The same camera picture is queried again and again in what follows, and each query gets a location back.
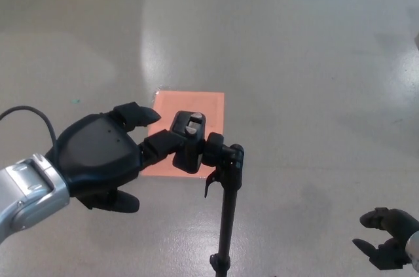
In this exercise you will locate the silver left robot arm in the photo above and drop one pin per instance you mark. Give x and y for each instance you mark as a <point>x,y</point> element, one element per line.
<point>29,192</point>

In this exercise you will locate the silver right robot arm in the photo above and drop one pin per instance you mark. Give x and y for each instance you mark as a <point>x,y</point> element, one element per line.
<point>414,246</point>

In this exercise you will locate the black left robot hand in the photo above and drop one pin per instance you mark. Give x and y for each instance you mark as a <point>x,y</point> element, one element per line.
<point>98,152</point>

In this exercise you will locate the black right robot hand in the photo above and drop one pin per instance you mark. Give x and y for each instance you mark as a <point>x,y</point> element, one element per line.
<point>399,221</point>

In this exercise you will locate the small green floor scrap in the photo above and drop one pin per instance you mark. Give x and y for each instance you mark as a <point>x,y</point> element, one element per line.
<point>76,101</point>

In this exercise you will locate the orange floor sheet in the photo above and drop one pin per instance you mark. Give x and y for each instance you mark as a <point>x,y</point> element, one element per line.
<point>209,103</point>

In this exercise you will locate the black phone stand with clamp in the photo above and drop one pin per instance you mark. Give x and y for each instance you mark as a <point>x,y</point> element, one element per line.
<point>229,218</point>

